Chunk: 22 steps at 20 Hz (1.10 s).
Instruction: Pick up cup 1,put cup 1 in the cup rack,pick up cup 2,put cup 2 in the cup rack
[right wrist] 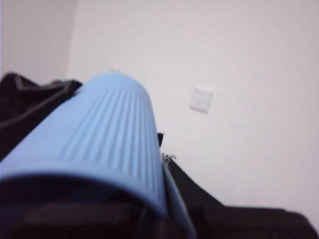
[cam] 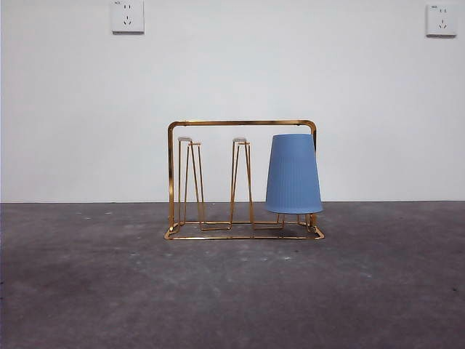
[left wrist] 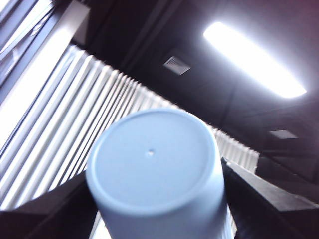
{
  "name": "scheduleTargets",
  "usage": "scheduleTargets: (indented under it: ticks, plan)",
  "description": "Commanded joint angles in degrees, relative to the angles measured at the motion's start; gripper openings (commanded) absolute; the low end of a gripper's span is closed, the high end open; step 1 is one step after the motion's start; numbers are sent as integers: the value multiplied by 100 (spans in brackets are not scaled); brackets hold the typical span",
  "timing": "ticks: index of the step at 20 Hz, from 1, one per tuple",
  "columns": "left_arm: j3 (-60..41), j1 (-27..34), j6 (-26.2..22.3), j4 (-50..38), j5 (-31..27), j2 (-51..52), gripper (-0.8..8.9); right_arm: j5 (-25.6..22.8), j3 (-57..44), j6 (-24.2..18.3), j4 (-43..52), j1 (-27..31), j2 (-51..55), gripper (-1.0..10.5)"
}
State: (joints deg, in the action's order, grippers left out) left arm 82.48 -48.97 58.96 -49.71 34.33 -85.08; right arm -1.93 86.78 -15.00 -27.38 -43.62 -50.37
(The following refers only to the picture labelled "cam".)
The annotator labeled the blue ribbed plastic cup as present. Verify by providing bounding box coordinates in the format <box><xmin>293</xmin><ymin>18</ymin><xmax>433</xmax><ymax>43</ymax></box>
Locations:
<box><xmin>264</xmin><ymin>133</ymin><xmax>324</xmax><ymax>215</ymax></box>

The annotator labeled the gold wire cup rack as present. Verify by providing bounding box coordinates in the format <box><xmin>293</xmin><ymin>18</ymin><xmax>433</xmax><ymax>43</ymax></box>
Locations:
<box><xmin>163</xmin><ymin>119</ymin><xmax>326</xmax><ymax>241</ymax></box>

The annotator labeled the white wall socket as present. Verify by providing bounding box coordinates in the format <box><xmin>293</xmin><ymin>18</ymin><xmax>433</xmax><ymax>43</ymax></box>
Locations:
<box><xmin>426</xmin><ymin>3</ymin><xmax>458</xmax><ymax>38</ymax></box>
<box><xmin>111</xmin><ymin>0</ymin><xmax>145</xmax><ymax>36</ymax></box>

